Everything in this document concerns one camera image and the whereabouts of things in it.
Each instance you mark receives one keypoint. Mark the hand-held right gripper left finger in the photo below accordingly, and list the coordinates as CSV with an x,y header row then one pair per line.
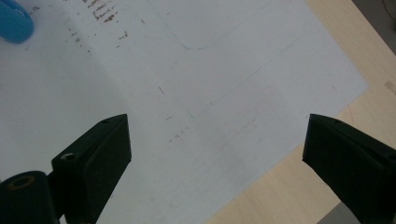
x,y
93,161

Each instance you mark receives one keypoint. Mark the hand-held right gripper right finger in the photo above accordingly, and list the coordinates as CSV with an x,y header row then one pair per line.
x,y
351,161

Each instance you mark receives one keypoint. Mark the white table mat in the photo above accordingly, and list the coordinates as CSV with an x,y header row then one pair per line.
x,y
199,77

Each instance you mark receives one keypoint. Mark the blue plastic object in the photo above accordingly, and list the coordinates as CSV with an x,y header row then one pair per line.
x,y
14,21

